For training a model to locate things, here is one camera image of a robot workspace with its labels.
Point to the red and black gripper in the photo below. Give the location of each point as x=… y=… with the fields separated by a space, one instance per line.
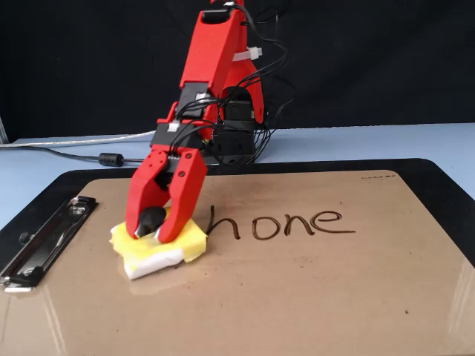
x=163 y=135

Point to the yellow sponge with black knob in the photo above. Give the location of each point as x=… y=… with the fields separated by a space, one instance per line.
x=193 y=241

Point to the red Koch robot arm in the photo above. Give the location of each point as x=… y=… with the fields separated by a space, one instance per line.
x=211 y=48

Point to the brown clipboard board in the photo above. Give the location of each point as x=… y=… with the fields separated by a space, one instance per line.
x=297 y=289

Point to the silver metal clipboard clip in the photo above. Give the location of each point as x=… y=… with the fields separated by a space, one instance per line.
x=44 y=241

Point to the white zip tie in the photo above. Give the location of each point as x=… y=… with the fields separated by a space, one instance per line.
x=248 y=55

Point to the black backdrop cloth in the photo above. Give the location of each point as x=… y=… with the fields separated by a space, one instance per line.
x=371 y=55

